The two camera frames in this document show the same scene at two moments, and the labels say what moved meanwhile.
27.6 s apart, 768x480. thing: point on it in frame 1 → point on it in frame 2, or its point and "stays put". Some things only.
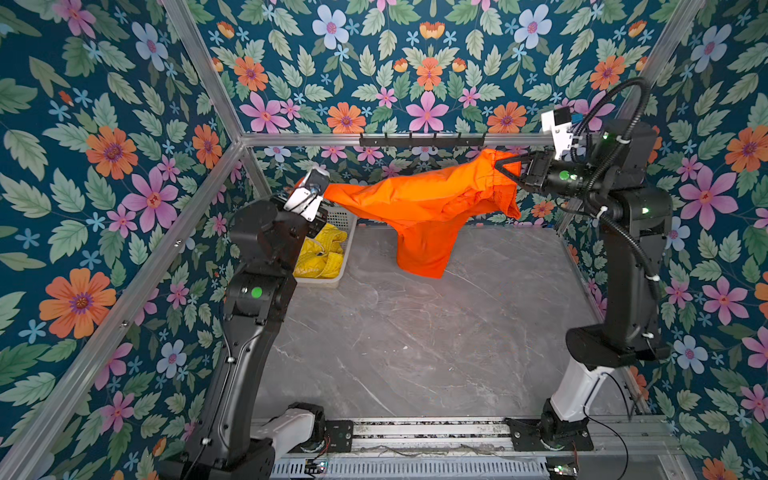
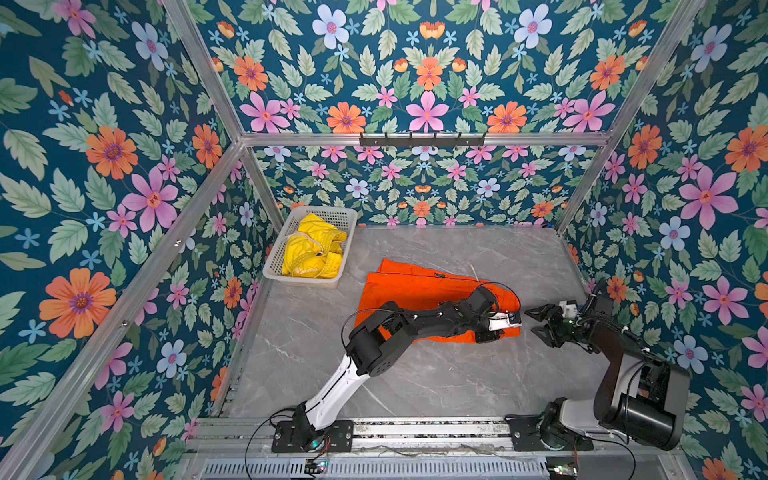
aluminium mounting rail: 643,436 stays put
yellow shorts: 322,254 stays put
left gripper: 319,222 → 486,335
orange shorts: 424,204 → 414,287
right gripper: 538,170 → 552,317
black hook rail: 421,142 stays put
